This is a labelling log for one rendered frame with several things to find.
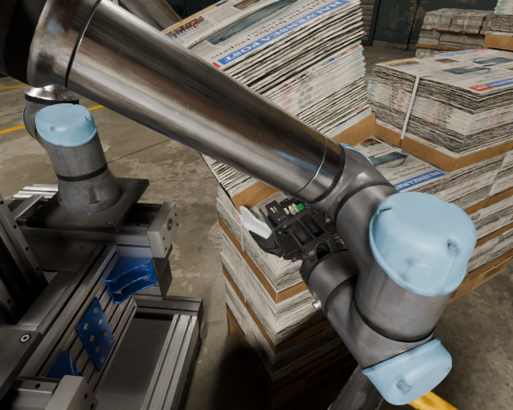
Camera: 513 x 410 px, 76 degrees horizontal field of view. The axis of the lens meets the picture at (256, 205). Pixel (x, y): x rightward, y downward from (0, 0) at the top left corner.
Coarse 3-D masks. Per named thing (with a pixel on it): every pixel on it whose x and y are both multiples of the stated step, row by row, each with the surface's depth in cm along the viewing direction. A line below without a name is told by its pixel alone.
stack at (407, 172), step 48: (384, 144) 111; (432, 192) 95; (480, 192) 112; (240, 240) 96; (336, 240) 83; (240, 288) 109; (288, 288) 85; (240, 336) 129; (288, 336) 97; (336, 336) 116; (288, 384) 115
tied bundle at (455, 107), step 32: (384, 64) 107; (416, 64) 107; (448, 64) 107; (384, 96) 108; (416, 96) 98; (448, 96) 89; (480, 96) 82; (512, 96) 90; (416, 128) 101; (448, 128) 92; (480, 128) 91; (512, 128) 98
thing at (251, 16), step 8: (280, 0) 59; (288, 0) 57; (256, 8) 60; (264, 8) 58; (272, 8) 57; (248, 16) 58; (256, 16) 57; (232, 24) 58; (240, 24) 57; (216, 32) 59; (224, 32) 57; (232, 32) 56; (200, 40) 58; (208, 40) 57; (216, 40) 56; (192, 48) 57; (200, 48) 56
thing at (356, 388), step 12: (360, 372) 51; (348, 384) 49; (360, 384) 49; (372, 384) 49; (348, 396) 48; (360, 396) 48; (372, 396) 48; (336, 408) 47; (348, 408) 47; (360, 408) 47; (372, 408) 47
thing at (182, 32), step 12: (228, 0) 68; (240, 0) 66; (252, 0) 64; (264, 0) 62; (204, 12) 67; (216, 12) 65; (228, 12) 63; (180, 24) 67; (192, 24) 64; (204, 24) 63; (168, 36) 64; (180, 36) 63; (192, 36) 61; (204, 36) 59
